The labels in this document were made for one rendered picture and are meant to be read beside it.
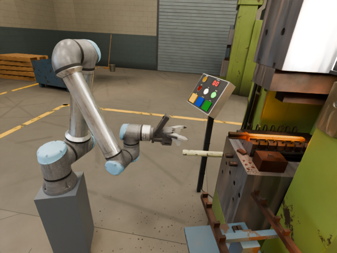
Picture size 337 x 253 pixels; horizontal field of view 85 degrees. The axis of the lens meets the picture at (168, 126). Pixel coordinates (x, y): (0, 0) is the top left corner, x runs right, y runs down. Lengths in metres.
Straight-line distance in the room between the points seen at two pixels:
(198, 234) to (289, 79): 0.79
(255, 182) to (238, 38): 5.10
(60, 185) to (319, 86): 1.41
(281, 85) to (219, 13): 8.09
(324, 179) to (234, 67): 5.16
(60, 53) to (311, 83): 1.07
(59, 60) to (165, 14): 8.27
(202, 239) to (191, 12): 8.55
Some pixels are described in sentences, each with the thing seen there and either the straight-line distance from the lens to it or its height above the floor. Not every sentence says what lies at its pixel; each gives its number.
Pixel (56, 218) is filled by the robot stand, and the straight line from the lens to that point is 1.43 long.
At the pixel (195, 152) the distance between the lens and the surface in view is 1.51.
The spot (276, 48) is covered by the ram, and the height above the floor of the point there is 1.44.
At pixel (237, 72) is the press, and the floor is 0.65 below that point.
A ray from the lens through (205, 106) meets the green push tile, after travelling 1.43.
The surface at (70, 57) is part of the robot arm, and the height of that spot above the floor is 1.36.
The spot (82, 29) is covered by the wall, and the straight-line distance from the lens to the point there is 10.46.
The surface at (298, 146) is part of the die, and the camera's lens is 1.15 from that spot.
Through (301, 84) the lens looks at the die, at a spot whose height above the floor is 1.31.
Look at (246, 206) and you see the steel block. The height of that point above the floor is 0.71.
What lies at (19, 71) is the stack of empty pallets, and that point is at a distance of 7.73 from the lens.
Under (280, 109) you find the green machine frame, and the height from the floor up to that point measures 1.10.
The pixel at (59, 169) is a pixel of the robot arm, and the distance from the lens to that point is 1.22.
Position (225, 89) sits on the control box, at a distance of 1.39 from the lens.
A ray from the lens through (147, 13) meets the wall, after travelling 9.26.
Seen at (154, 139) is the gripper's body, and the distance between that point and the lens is 1.01.
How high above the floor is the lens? 1.46
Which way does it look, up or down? 26 degrees down
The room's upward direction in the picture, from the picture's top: 3 degrees clockwise
